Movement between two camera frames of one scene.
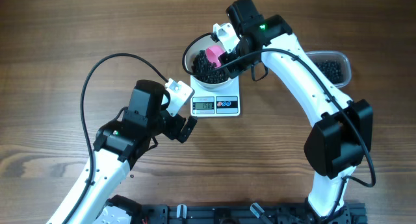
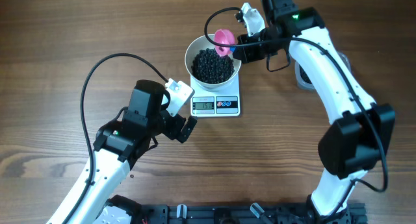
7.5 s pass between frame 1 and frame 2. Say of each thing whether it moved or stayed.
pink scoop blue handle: moved
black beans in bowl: stayed
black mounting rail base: stayed
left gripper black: stayed
